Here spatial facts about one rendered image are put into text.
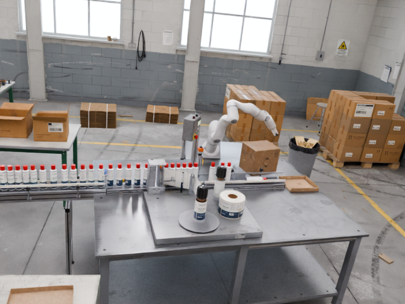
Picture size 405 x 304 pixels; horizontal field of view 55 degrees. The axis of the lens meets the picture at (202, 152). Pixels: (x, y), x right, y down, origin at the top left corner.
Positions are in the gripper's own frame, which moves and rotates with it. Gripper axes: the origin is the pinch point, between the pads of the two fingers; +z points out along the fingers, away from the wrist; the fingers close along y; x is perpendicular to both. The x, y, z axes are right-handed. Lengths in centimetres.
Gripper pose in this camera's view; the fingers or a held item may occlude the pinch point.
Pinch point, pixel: (276, 134)
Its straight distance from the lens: 405.9
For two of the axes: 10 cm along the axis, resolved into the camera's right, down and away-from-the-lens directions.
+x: 8.5, -5.0, -1.8
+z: 4.2, 4.4, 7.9
